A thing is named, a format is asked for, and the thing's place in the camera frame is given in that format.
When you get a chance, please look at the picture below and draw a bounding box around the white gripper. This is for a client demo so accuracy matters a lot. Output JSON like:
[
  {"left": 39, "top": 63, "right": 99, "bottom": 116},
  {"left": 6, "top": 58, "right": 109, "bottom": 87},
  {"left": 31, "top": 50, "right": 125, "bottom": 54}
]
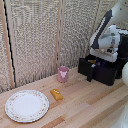
[{"left": 89, "top": 47, "right": 120, "bottom": 68}]

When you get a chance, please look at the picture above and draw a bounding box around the yellow food piece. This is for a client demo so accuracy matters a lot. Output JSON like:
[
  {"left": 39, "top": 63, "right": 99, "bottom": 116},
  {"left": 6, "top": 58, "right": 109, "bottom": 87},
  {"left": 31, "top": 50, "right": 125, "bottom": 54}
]
[{"left": 88, "top": 59, "right": 98, "bottom": 65}]

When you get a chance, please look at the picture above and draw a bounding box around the pink cup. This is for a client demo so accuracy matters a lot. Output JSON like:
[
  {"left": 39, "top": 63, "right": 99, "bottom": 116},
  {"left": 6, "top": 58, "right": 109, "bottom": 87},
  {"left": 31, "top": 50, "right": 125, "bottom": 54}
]
[{"left": 57, "top": 66, "right": 70, "bottom": 84}]

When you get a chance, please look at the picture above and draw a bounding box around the orange food piece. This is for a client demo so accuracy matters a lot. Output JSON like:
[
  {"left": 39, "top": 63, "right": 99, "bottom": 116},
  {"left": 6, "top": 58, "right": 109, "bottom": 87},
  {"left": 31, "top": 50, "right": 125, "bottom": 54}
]
[{"left": 50, "top": 88, "right": 64, "bottom": 102}]

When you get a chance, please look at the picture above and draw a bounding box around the wide woven screen panel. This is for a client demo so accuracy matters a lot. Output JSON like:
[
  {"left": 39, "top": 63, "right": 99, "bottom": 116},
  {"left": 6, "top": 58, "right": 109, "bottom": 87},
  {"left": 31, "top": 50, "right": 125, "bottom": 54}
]
[{"left": 5, "top": 0, "right": 61, "bottom": 89}]

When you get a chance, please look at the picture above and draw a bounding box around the white floral rim plate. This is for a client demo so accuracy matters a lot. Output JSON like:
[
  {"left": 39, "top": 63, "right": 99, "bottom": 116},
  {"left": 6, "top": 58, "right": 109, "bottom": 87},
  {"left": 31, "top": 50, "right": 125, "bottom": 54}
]
[{"left": 4, "top": 89, "right": 50, "bottom": 124}]

